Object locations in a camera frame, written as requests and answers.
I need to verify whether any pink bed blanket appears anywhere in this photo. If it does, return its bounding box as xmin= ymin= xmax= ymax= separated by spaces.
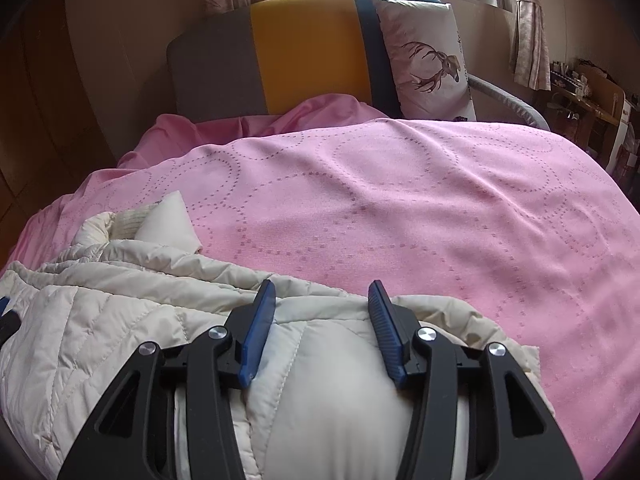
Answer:
xmin=9 ymin=96 xmax=639 ymax=479

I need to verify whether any brown wooden wardrobe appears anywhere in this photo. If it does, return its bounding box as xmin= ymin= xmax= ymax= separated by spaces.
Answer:
xmin=1 ymin=0 xmax=115 ymax=259

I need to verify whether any deer print pillow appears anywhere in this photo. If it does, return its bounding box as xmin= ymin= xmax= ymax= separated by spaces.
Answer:
xmin=372 ymin=0 xmax=476 ymax=122

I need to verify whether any grey curved bed rail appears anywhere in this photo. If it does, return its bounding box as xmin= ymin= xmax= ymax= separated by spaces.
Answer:
xmin=469 ymin=74 xmax=550 ymax=131

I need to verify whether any cluttered wooden desk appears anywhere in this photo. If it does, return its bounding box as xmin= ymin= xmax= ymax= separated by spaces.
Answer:
xmin=536 ymin=60 xmax=639 ymax=193

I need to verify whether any right pink curtain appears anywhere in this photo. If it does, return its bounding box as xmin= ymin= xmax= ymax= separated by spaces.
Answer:
xmin=511 ymin=0 xmax=551 ymax=91

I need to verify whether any grey yellow blue headboard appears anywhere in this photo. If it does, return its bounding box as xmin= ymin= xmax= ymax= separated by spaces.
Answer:
xmin=167 ymin=0 xmax=428 ymax=122

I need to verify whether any beige quilted down jacket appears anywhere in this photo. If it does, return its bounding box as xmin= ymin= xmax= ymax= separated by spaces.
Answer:
xmin=0 ymin=190 xmax=557 ymax=480

